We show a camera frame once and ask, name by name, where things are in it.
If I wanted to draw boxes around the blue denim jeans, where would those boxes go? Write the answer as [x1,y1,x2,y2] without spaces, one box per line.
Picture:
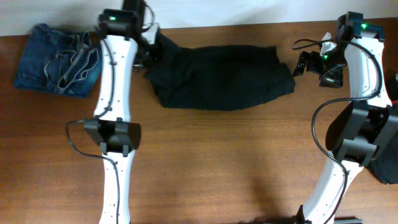
[14,24,102,98]

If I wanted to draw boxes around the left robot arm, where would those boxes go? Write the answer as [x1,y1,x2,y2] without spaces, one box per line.
[84,1,160,223]

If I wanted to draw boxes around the black shorts garment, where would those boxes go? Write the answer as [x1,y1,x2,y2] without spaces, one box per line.
[146,34,295,111]

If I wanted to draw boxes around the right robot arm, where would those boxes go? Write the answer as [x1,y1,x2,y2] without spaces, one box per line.
[293,11,397,223]

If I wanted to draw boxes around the dark garment with red trim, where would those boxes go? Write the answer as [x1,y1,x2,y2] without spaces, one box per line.
[368,74,398,185]

